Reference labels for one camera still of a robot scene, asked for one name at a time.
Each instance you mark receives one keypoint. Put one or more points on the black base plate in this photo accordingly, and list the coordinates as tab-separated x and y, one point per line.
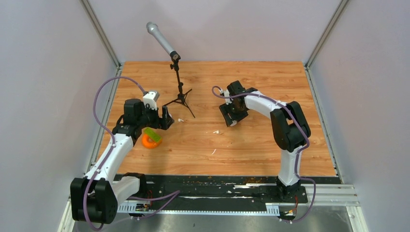
220	193

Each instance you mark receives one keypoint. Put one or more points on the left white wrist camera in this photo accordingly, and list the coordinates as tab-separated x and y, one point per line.
150	99

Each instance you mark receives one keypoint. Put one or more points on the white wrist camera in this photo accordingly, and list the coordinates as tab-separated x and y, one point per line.
227	98
150	99

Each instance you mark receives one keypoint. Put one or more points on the grey microphone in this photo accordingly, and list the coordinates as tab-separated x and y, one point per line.
153	30

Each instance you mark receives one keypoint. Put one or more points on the orange ring toy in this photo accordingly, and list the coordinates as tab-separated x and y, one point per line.
149	143

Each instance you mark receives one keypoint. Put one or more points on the green block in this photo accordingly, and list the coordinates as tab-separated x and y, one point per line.
152	134

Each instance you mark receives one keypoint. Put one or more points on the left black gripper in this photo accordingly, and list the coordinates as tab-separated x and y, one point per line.
165	122

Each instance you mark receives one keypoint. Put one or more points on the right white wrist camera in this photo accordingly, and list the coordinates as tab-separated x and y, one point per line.
227	98

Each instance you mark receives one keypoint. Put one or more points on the small beige charging case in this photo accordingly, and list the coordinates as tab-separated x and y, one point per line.
233	123

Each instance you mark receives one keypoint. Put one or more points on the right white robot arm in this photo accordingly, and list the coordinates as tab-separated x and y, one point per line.
289	125

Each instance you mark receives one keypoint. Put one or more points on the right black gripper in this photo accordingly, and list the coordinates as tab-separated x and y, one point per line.
225	110

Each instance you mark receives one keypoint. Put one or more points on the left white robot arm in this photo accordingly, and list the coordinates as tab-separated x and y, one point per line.
95	197

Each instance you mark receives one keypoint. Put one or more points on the black tripod microphone stand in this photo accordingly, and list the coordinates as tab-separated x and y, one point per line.
181	97

